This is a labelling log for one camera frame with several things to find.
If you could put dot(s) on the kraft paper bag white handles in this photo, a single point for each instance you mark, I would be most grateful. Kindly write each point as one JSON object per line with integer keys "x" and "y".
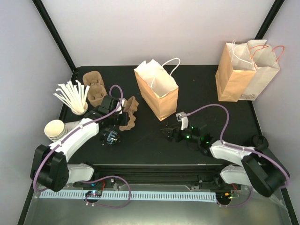
{"x": 157, "y": 87}

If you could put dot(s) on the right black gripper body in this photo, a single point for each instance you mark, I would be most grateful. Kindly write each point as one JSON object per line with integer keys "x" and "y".
{"x": 192, "y": 138}

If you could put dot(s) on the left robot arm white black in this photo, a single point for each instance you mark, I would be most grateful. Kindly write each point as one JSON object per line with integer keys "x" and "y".
{"x": 50, "y": 166}

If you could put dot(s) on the black frame post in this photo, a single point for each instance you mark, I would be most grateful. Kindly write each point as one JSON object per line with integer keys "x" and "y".
{"x": 54, "y": 33}
{"x": 276, "y": 6}

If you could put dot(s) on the cup holding white straws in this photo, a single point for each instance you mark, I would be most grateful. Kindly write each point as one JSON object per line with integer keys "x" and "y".
{"x": 74, "y": 96}

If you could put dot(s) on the black printed coffee cup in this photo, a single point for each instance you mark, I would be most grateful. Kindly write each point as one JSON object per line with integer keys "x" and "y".
{"x": 109, "y": 136}

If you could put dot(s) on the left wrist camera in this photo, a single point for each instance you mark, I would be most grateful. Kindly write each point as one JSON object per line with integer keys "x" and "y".
{"x": 122, "y": 104}

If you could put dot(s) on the stack of white paper cups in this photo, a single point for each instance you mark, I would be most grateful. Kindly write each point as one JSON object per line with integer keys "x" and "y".
{"x": 57, "y": 129}

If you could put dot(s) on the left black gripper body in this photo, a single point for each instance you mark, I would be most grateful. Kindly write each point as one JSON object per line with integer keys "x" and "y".
{"x": 115, "y": 122}

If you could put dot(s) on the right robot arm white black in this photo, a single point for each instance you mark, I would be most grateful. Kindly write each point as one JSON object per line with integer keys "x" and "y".
{"x": 254, "y": 166}

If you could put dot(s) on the stacked brown pulp cup carriers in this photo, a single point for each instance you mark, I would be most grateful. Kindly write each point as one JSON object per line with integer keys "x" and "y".
{"x": 97, "y": 90}

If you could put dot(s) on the tall kraft paper bag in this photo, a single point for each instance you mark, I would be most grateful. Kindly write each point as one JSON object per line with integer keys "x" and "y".
{"x": 235, "y": 71}

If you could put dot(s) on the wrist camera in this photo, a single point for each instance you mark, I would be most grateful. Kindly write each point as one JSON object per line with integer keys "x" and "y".
{"x": 183, "y": 118}
{"x": 122, "y": 104}

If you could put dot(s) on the right black frame post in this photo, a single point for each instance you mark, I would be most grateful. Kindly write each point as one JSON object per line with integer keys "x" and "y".
{"x": 276, "y": 6}

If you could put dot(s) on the light blue slotted cable duct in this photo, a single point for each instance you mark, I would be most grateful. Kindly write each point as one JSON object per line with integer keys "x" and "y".
{"x": 133, "y": 195}

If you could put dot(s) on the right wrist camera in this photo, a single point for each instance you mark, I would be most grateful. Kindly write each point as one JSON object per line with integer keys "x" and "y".
{"x": 183, "y": 118}

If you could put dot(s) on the white paper bag orange handles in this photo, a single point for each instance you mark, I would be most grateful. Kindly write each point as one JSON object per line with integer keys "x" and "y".
{"x": 266, "y": 63}

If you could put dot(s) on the brown pulp cup carrier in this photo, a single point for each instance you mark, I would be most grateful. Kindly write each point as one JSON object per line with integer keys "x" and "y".
{"x": 131, "y": 106}

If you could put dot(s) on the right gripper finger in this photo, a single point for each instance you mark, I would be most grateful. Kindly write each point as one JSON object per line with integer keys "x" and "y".
{"x": 169, "y": 129}
{"x": 168, "y": 136}

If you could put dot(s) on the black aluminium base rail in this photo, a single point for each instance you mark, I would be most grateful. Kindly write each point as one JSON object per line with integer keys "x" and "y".
{"x": 202, "y": 176}

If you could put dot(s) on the left black frame post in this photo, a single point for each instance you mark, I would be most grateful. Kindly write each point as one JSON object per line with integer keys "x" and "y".
{"x": 54, "y": 33}

